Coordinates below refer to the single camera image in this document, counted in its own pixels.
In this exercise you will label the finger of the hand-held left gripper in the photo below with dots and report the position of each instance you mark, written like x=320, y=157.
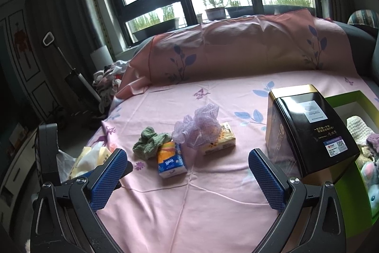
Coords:
x=126, y=171

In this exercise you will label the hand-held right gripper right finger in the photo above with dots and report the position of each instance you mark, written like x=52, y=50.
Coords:
x=265, y=179

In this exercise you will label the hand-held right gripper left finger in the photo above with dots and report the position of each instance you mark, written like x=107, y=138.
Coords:
x=108, y=179

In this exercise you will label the green cardboard box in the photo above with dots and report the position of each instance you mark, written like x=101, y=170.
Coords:
x=352, y=199

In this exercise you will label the purple knitted cloth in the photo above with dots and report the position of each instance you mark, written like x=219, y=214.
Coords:
x=373, y=146

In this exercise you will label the plastic bag of yellow packets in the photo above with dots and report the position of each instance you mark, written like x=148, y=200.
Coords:
x=86, y=158

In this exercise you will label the white low cabinet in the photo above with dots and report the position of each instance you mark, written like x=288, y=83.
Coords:
x=17, y=170

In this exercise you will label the green knitted cloth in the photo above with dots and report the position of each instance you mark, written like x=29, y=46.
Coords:
x=148, y=140

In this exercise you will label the orange and blue tissue pack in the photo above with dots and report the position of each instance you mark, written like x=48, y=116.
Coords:
x=171, y=161

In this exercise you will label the yellow tissue pack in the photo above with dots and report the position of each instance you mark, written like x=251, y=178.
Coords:
x=222, y=140

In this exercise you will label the black and gold tin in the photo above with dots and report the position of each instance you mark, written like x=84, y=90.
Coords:
x=311, y=137

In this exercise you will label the pink floral bedsheet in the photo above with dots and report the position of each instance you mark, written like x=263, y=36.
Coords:
x=207, y=205

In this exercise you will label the upright vacuum cleaner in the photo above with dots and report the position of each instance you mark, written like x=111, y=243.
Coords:
x=75, y=80

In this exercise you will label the lavender mesh bath sponge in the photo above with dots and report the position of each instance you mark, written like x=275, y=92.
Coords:
x=198, y=125

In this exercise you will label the pile of clothes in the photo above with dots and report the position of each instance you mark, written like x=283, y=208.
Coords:
x=108, y=81

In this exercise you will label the pastel plush toy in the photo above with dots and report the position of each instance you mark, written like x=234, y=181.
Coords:
x=370, y=179

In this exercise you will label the cream knitted cloth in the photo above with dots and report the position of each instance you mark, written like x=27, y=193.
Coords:
x=358, y=130

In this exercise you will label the white panelled wardrobe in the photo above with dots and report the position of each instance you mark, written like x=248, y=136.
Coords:
x=20, y=49

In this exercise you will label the pink floral pillow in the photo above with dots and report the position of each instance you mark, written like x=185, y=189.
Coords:
x=237, y=49

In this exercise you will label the long dark planter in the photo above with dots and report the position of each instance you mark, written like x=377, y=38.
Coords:
x=157, y=29

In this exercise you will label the dark grey curtain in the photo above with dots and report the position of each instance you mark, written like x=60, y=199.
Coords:
x=68, y=4

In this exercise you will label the dark rectangular planter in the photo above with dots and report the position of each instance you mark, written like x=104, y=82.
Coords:
x=239, y=12

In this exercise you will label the grey plant pot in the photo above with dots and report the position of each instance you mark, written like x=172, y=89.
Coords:
x=214, y=14

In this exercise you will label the patterned cushion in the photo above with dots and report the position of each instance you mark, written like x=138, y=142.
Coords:
x=362, y=19

